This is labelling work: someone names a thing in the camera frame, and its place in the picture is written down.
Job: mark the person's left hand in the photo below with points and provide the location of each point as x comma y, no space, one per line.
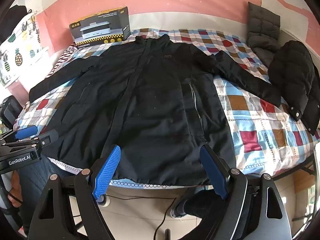
16,187

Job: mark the pale pink box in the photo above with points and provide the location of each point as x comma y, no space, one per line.
16,90

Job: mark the black long jacket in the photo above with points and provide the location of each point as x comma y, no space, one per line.
150,105

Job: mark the checkered bed sheet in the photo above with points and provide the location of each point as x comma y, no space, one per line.
262,130

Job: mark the grey puffer jacket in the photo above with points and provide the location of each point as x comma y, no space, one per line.
262,27

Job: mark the dark cloth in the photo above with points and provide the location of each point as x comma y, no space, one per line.
13,17

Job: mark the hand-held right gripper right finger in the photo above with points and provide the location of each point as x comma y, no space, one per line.
214,172

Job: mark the red white striped pillow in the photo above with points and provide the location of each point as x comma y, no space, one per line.
62,57

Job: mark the pineapple print cloth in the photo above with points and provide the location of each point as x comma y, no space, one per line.
20,47

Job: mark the person's jeans leg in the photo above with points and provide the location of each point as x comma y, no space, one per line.
40,180

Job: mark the black puffer jacket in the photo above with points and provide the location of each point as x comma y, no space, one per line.
292,80

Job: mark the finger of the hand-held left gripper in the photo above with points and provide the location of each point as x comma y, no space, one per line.
47,137
25,132

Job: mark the electric cooker cardboard box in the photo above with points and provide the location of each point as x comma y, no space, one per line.
100,27

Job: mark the person's shoe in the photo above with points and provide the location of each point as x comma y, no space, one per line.
178,208

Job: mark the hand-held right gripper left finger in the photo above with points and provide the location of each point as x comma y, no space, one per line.
107,172

